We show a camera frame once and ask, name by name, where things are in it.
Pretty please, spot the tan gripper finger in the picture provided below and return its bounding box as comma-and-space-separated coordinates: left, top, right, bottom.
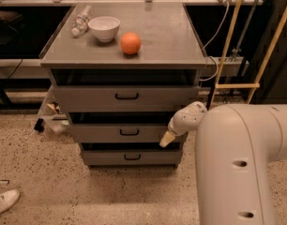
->
159, 130, 175, 147

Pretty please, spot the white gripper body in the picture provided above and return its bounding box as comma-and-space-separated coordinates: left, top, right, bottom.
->
168, 111, 197, 136

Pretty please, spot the grey drawer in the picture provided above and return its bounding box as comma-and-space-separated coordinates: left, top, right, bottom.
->
81, 150, 183, 166
53, 86, 199, 113
69, 124, 167, 143

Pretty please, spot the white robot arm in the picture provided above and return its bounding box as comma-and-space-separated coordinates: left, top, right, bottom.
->
159, 101, 287, 225

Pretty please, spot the grey drawer cabinet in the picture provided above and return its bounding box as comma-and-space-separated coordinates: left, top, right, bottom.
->
38, 2, 208, 170

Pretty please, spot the grey bottom drawer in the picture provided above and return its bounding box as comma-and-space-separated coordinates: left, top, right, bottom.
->
81, 150, 183, 166

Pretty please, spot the grey top drawer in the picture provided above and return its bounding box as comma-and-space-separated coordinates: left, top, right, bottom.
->
53, 86, 199, 113

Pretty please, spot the orange fruit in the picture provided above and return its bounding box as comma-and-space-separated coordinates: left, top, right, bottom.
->
120, 32, 142, 55

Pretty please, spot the clear plastic storage bin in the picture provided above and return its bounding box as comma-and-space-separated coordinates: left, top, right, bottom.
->
38, 86, 68, 134

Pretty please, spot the white ceramic bowl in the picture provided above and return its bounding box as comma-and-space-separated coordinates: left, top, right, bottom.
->
88, 16, 120, 42

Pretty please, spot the clear plastic water bottle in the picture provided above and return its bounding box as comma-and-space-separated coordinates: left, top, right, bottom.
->
71, 6, 91, 38

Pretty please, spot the white shoe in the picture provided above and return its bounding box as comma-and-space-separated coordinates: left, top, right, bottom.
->
0, 189, 21, 214

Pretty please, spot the yellow wooden ladder frame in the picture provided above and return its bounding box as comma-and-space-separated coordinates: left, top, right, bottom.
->
205, 0, 287, 111

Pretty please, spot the grey wall shelf rail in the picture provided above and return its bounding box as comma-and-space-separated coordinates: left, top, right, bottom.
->
199, 56, 244, 81

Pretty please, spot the white power cable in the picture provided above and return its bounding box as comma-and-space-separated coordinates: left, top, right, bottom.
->
198, 2, 231, 83

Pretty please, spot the black cable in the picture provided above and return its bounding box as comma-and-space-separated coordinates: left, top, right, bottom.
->
6, 58, 24, 82

